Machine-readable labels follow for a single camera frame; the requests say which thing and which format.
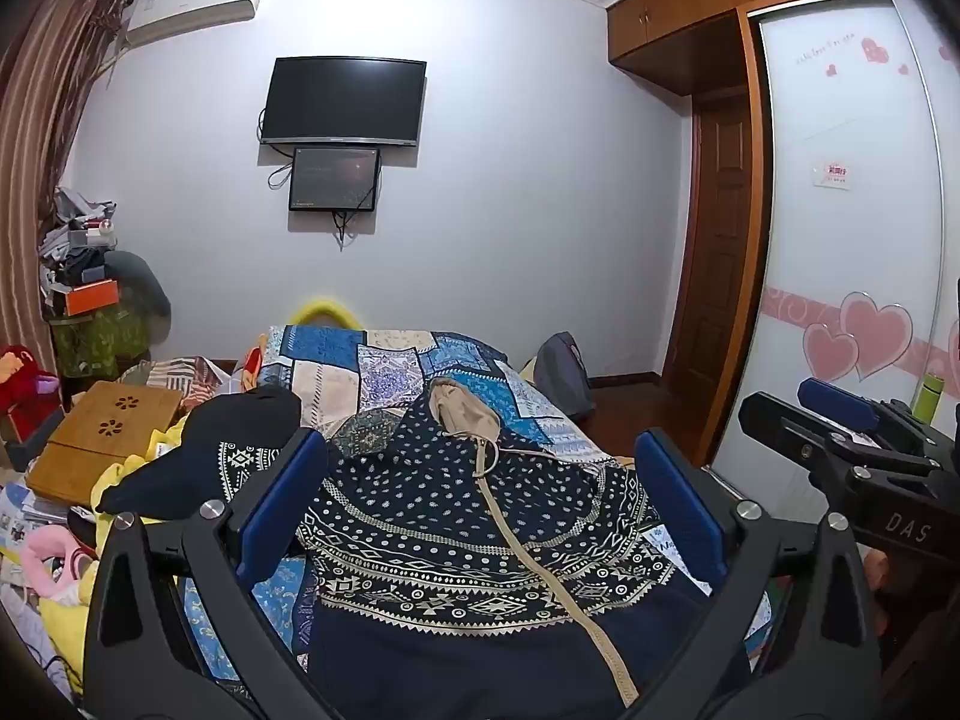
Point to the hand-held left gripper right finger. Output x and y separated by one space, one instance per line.
679 499

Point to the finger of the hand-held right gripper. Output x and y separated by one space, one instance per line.
832 395
780 424

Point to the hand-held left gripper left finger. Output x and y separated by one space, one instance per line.
281 499

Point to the navy patterned hooded garment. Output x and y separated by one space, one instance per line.
450 525

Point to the pile of clothes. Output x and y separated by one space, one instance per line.
79 240

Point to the green bottle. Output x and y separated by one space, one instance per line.
928 394

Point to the white heart-print sliding door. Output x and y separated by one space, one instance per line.
847 240

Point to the striped fabric bag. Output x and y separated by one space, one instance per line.
176 379

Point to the grey backpack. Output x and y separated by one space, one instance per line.
564 375

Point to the blue patchwork bed sheet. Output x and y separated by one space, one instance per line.
390 364

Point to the bamboo lap desk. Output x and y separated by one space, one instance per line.
109 431

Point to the brown wooden door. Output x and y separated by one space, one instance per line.
712 247

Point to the yellow curved rim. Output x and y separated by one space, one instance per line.
324 311

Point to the white red door label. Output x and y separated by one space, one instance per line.
835 176

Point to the green patterned bin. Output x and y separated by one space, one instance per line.
101 341

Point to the pink plush item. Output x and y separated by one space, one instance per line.
49 559

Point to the yellow cloth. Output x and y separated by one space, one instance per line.
67 619

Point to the orange box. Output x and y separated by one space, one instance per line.
91 298

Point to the red plush toy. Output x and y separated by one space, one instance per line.
26 386

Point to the wooden overhead cabinet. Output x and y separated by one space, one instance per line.
720 0

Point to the brown striped curtain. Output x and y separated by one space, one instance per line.
45 135

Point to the white air conditioner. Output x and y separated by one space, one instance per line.
191 6

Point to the small wall-mounted monitor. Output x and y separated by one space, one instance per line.
334 178

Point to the wall-mounted black television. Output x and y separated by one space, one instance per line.
343 100

